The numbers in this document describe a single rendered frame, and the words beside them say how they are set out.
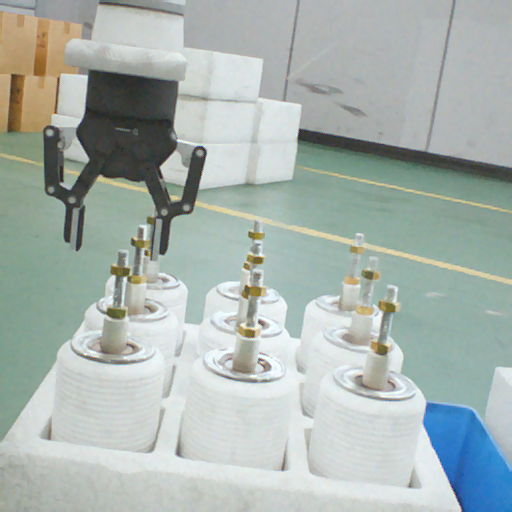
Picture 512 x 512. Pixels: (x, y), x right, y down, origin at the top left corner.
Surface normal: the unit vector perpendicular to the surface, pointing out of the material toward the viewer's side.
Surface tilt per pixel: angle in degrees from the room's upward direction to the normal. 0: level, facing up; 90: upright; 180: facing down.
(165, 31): 81
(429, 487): 0
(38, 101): 90
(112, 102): 90
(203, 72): 90
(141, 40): 87
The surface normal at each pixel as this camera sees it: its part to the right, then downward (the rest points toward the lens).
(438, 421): 0.00, 0.20
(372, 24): -0.51, 0.13
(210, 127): 0.86, 0.23
